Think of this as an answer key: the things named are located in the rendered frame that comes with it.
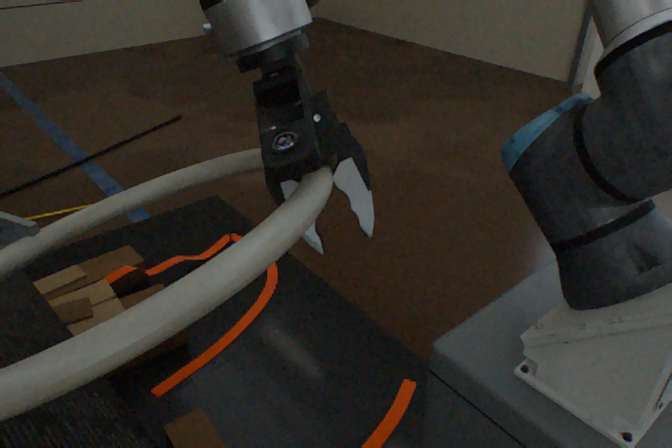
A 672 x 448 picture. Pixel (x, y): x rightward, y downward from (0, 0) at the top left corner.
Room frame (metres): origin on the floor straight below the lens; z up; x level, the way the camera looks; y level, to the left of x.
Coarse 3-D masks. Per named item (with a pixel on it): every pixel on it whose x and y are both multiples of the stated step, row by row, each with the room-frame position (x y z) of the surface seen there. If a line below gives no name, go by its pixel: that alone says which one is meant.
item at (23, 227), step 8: (0, 216) 0.61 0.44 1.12; (8, 216) 0.61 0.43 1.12; (0, 224) 0.61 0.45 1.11; (8, 224) 0.60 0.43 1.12; (16, 224) 0.59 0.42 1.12; (24, 224) 0.59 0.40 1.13; (32, 224) 0.59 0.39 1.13; (0, 232) 0.61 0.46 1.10; (8, 232) 0.60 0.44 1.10; (16, 232) 0.60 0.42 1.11; (24, 232) 0.59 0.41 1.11; (32, 232) 0.58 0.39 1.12; (0, 240) 0.62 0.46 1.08; (8, 240) 0.61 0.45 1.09; (16, 240) 0.60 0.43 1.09; (0, 248) 0.60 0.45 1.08; (40, 256) 0.58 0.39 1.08; (24, 264) 0.56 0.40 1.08; (0, 280) 0.53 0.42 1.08
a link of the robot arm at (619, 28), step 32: (608, 0) 0.72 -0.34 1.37; (640, 0) 0.68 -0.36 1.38; (608, 32) 0.70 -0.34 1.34; (640, 32) 0.64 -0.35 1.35; (608, 64) 0.66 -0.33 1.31; (640, 64) 0.62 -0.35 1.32; (608, 96) 0.65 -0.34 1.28; (640, 96) 0.60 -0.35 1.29; (608, 128) 0.62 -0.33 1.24; (640, 128) 0.59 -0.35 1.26; (608, 160) 0.61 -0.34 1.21; (640, 160) 0.58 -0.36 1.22; (640, 192) 0.60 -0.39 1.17
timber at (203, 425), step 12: (180, 420) 1.04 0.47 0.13; (192, 420) 1.04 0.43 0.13; (204, 420) 1.04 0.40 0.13; (168, 432) 1.00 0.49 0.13; (180, 432) 1.00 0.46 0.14; (192, 432) 1.00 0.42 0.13; (204, 432) 1.00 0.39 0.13; (216, 432) 1.00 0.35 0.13; (168, 444) 1.01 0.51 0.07; (180, 444) 0.96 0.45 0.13; (192, 444) 0.96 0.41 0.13; (204, 444) 0.96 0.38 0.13; (216, 444) 0.96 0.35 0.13
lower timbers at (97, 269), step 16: (112, 256) 1.88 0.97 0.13; (128, 256) 1.88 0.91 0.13; (96, 272) 1.77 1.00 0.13; (112, 272) 1.77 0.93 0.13; (128, 272) 1.81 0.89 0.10; (64, 288) 1.67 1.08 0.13; (80, 288) 1.68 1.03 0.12; (112, 288) 1.75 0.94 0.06; (128, 288) 1.80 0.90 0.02; (160, 288) 1.64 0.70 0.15; (128, 304) 1.55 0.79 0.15; (176, 336) 1.46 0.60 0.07; (160, 352) 1.42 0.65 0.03; (128, 368) 1.35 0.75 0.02
